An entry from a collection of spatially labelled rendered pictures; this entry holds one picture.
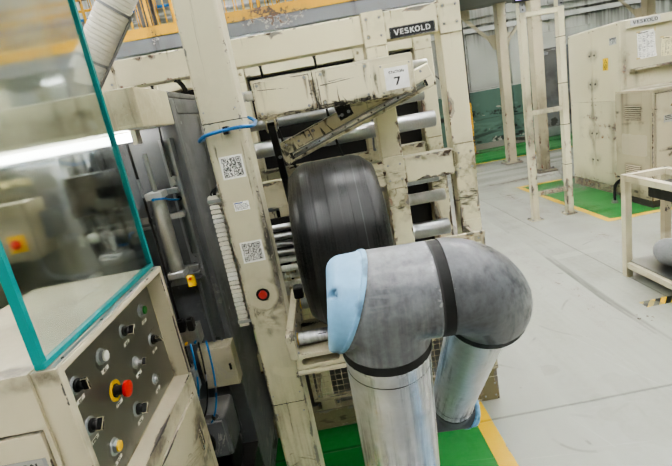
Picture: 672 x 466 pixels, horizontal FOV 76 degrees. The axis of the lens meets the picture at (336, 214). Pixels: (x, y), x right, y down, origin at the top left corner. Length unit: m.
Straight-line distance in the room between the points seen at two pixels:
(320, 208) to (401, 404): 0.81
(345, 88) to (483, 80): 9.92
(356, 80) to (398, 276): 1.26
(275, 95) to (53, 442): 1.21
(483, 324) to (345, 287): 0.16
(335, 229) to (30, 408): 0.80
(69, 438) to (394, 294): 0.75
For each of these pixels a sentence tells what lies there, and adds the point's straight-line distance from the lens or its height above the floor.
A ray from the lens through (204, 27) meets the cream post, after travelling 1.46.
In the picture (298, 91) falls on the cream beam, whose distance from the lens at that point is 1.67.
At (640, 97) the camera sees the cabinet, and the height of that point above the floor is 1.17.
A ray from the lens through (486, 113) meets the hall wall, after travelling 11.45.
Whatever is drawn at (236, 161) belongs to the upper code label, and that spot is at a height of 1.53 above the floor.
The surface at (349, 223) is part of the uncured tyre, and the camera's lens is 1.27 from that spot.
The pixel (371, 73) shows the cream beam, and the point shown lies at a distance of 1.68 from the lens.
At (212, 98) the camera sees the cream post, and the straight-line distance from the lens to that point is 1.44.
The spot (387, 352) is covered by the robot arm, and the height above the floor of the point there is 1.36.
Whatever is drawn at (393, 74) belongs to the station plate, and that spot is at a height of 1.71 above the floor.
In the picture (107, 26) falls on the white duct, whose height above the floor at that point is 2.05.
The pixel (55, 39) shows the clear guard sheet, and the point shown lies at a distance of 1.30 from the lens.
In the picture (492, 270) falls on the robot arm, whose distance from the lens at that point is 0.52.
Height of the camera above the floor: 1.63
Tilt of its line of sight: 14 degrees down
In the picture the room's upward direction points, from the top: 10 degrees counter-clockwise
